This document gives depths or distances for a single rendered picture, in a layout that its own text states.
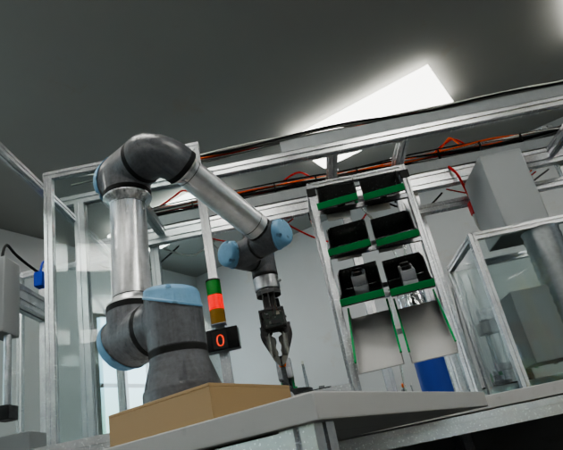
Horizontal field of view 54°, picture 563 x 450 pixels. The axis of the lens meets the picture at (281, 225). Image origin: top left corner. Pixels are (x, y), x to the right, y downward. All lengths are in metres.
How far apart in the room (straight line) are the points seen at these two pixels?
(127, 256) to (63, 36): 2.32
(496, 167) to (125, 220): 1.87
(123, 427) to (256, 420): 0.50
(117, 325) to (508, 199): 1.93
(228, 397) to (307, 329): 5.02
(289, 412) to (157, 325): 0.53
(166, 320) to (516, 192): 1.94
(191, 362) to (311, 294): 5.00
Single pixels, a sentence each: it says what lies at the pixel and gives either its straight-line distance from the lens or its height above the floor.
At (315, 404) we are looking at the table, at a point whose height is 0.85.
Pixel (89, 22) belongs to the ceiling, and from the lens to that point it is 3.37.
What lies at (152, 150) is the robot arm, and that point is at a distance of 1.31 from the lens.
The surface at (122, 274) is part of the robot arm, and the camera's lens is 1.26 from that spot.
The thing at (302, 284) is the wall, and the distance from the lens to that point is 6.10.
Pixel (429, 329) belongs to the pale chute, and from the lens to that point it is 1.70.
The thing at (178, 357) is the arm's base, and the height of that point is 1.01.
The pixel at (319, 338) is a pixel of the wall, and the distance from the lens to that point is 5.91.
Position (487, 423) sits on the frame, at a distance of 1.45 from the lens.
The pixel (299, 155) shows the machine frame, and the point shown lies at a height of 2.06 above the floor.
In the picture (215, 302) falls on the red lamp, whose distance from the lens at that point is 1.84.
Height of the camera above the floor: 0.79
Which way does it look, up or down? 24 degrees up
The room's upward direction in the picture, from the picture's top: 12 degrees counter-clockwise
